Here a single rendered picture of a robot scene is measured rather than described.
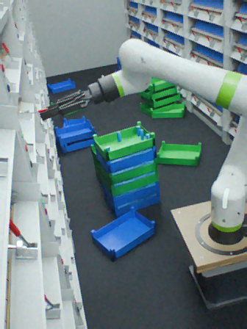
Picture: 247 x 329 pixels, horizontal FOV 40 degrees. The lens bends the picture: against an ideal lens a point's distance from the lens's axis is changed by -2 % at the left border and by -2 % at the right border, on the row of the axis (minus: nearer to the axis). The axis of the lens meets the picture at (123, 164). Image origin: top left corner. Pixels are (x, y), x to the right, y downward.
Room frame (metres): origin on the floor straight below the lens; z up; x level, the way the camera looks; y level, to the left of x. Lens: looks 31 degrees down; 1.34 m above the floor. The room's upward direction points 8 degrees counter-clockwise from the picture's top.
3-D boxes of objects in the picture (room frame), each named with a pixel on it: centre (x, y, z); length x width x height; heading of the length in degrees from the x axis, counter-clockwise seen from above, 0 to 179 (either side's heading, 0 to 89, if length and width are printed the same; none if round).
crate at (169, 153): (2.17, -0.42, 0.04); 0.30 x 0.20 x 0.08; 68
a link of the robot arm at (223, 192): (1.01, -0.38, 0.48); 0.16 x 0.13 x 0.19; 149
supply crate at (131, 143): (1.73, -0.02, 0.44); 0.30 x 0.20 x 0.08; 108
